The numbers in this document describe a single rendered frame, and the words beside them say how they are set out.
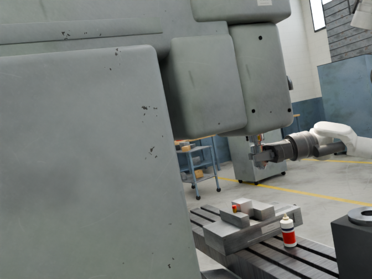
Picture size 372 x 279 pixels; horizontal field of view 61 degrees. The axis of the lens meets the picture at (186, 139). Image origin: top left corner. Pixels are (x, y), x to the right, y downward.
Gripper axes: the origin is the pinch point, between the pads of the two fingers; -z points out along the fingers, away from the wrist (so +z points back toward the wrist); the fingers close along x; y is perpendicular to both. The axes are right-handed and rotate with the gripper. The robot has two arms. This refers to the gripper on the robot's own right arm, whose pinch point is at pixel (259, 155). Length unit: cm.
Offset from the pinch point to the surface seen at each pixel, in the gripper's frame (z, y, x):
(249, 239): -6.5, 29.2, -7.6
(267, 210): 2.9, 21.6, -9.3
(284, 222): 3.7, 23.2, 0.6
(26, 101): -55, -25, 38
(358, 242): 2.2, 16.0, 37.7
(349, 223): 2.7, 13.0, 34.8
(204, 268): 3, 123, -184
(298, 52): 524, -141, -801
